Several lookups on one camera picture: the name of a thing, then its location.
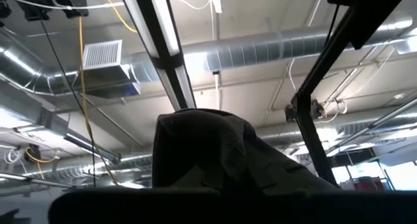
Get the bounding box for dark grey garment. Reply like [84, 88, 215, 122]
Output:
[151, 107, 339, 193]

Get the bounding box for long ceiling light bar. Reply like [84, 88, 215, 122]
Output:
[117, 0, 197, 110]

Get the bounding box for white power strip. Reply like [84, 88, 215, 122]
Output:
[208, 0, 223, 14]

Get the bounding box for white vent grille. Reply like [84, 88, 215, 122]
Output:
[81, 39, 141, 98]

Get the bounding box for large silver air duct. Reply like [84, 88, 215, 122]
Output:
[0, 12, 414, 98]

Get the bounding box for silver ribbed air duct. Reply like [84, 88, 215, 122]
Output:
[22, 154, 153, 186]
[257, 105, 417, 147]

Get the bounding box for black rig frame post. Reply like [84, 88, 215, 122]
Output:
[285, 0, 412, 188]

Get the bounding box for yellow cable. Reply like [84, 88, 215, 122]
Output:
[98, 0, 138, 34]
[77, 17, 119, 186]

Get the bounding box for black hanging cable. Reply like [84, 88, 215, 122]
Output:
[39, 20, 98, 188]

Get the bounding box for white cable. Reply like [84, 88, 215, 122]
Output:
[9, 0, 125, 10]

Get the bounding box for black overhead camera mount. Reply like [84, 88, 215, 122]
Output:
[0, 0, 89, 22]

